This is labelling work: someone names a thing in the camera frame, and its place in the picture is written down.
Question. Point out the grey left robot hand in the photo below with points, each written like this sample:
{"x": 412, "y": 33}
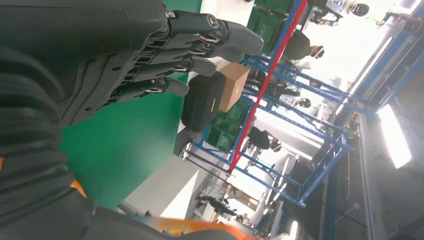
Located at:
{"x": 82, "y": 49}

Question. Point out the green table mat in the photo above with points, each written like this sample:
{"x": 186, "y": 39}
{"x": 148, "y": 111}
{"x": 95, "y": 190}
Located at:
{"x": 126, "y": 142}

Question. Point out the black zip case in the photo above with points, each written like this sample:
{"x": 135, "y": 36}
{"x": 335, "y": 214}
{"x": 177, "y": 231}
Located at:
{"x": 202, "y": 102}

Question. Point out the brown cardboard box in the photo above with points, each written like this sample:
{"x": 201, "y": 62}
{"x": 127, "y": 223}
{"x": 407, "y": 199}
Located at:
{"x": 235, "y": 86}

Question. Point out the green plastic crate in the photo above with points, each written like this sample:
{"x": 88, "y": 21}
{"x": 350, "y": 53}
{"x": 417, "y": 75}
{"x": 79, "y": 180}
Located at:
{"x": 225, "y": 132}
{"x": 265, "y": 23}

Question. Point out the blue metal rack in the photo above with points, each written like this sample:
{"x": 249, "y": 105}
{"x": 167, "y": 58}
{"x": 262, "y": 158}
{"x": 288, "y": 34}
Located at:
{"x": 279, "y": 59}

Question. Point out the person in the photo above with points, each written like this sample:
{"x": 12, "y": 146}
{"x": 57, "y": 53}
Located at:
{"x": 215, "y": 203}
{"x": 260, "y": 139}
{"x": 298, "y": 46}

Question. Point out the black round helmet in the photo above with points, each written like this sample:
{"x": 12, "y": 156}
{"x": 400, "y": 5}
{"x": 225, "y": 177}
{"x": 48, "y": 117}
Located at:
{"x": 304, "y": 103}
{"x": 360, "y": 10}

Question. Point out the bright ceiling light panel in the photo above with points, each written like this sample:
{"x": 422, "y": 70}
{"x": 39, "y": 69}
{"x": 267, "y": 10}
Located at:
{"x": 394, "y": 139}

